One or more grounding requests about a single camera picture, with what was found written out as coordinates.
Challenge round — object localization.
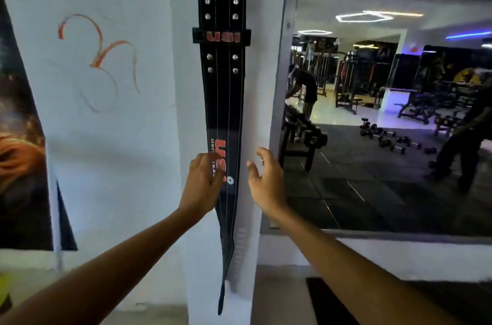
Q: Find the person's left hand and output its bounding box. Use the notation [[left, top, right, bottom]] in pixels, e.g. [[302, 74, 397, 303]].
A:
[[179, 153, 225, 218]]

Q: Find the person's right hand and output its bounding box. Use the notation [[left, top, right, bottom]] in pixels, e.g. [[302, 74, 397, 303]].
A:
[[246, 147, 289, 219]]

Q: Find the black leather weightlifting belt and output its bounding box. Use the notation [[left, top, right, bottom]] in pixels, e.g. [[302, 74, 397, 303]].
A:
[[192, 0, 253, 316]]

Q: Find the person's right forearm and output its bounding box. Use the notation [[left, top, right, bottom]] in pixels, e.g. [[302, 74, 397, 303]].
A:
[[269, 207, 464, 325]]

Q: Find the person's left forearm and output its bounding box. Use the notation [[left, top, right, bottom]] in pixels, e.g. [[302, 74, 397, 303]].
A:
[[0, 207, 200, 325]]

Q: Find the black dumbbell rack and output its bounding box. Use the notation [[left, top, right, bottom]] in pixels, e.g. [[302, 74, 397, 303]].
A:
[[278, 103, 329, 172]]

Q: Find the group of scattered black dumbbells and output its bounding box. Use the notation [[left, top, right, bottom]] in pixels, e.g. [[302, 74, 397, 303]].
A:
[[359, 118, 438, 156]]

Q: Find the black workout bench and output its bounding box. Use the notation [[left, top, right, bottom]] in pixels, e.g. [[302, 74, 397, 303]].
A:
[[395, 89, 439, 125]]

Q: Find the hexagonal ceiling light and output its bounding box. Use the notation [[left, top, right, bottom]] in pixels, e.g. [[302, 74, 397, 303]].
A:
[[335, 10, 424, 24]]

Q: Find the black cable machine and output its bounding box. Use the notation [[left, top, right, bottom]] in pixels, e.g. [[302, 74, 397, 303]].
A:
[[334, 51, 364, 115]]

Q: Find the large wall mirror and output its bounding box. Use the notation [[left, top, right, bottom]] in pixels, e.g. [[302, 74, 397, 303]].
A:
[[261, 0, 492, 245]]

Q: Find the dark wall poster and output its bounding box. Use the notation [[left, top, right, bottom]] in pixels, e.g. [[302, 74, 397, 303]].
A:
[[0, 0, 78, 252]]

